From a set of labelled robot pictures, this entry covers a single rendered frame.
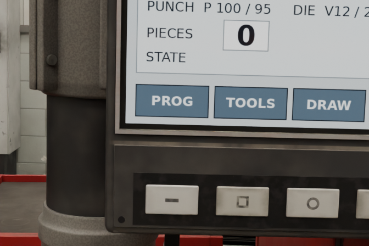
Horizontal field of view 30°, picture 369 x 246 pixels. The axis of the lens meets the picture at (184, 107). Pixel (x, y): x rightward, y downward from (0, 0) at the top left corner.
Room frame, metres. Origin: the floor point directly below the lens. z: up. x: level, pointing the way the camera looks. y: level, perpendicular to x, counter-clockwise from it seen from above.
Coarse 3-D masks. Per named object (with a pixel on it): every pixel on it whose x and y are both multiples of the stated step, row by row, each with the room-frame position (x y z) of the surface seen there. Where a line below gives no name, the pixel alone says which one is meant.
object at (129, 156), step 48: (144, 144) 0.48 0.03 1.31; (192, 144) 0.48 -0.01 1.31; (240, 144) 0.48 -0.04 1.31; (288, 144) 0.48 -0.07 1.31; (336, 144) 0.48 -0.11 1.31; (144, 192) 0.47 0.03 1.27; (192, 192) 0.47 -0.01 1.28; (240, 192) 0.47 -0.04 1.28; (288, 192) 0.47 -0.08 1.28; (336, 192) 0.48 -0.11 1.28
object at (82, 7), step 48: (48, 0) 0.59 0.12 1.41; (96, 0) 0.59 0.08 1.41; (48, 48) 0.59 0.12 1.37; (96, 48) 0.59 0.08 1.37; (48, 96) 0.62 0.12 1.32; (96, 96) 0.59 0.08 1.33; (48, 144) 0.62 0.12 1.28; (96, 144) 0.59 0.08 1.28; (48, 192) 0.62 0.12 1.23; (96, 192) 0.59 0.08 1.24; (48, 240) 0.60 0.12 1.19; (96, 240) 0.59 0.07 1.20; (144, 240) 0.61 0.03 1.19
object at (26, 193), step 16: (0, 176) 1.64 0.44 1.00; (16, 176) 1.66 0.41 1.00; (32, 176) 1.66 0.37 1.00; (0, 192) 1.55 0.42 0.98; (16, 192) 1.56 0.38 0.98; (32, 192) 1.56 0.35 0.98; (0, 208) 1.42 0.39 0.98; (16, 208) 1.43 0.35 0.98; (32, 208) 1.43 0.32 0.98; (0, 224) 1.31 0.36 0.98; (16, 224) 1.32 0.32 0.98; (32, 224) 1.32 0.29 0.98; (0, 240) 1.19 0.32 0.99; (16, 240) 1.19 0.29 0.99; (32, 240) 1.19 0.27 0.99; (160, 240) 1.21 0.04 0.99; (192, 240) 1.22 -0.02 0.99; (208, 240) 1.22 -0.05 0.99
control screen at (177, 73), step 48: (144, 0) 0.48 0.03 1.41; (192, 0) 0.48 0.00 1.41; (240, 0) 0.48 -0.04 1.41; (288, 0) 0.48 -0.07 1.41; (336, 0) 0.48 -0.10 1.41; (144, 48) 0.48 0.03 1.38; (192, 48) 0.48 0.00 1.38; (288, 48) 0.48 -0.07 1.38; (336, 48) 0.48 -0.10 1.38; (144, 96) 0.48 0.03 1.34; (192, 96) 0.48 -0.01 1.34; (240, 96) 0.48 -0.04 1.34; (288, 96) 0.48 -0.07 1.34; (336, 96) 0.48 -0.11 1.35
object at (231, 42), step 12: (228, 24) 0.48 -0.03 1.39; (240, 24) 0.48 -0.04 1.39; (252, 24) 0.48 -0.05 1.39; (264, 24) 0.48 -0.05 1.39; (228, 36) 0.48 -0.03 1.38; (240, 36) 0.48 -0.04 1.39; (252, 36) 0.48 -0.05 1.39; (264, 36) 0.48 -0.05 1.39; (228, 48) 0.48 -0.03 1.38; (240, 48) 0.48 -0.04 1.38; (252, 48) 0.48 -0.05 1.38; (264, 48) 0.48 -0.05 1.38
